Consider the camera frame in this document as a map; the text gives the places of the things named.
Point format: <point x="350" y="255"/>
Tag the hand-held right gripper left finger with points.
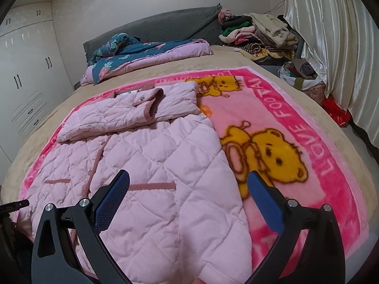
<point x="111" y="204"/>

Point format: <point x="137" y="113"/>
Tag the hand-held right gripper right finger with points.
<point x="266" y="207"/>

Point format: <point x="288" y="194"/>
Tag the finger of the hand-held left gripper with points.
<point x="14" y="206"/>

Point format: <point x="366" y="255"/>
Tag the pink quilted jacket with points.
<point x="165" y="165"/>

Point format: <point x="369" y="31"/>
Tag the bag of clothes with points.
<point x="299" y="71"/>

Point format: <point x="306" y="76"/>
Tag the pile of folded clothes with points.
<point x="260" y="32"/>

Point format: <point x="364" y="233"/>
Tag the person's right hand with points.
<point x="200" y="281"/>

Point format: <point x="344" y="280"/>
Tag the beige bed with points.
<point x="340" y="153"/>

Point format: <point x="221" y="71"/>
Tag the pink bear printed blanket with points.
<point x="254" y="112"/>

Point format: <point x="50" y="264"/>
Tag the red plastic bag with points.
<point x="336" y="111"/>

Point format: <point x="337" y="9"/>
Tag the pink floral bag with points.
<point x="316" y="92"/>

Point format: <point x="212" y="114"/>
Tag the white wardrobe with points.
<point x="29" y="65"/>

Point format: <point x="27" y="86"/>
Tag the teal floral folded quilt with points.
<point x="165" y="53"/>

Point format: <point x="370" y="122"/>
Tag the white satin curtain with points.
<point x="340" y="50"/>

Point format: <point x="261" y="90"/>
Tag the grey headboard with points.
<point x="171" y="25"/>

